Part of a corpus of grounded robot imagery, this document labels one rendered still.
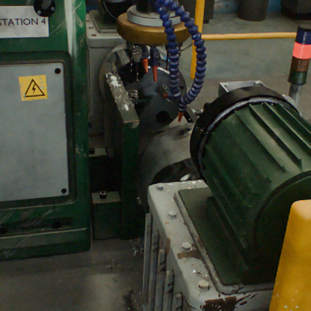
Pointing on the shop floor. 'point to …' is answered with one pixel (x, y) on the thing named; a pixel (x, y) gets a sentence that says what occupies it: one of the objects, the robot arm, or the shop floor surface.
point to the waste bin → (252, 10)
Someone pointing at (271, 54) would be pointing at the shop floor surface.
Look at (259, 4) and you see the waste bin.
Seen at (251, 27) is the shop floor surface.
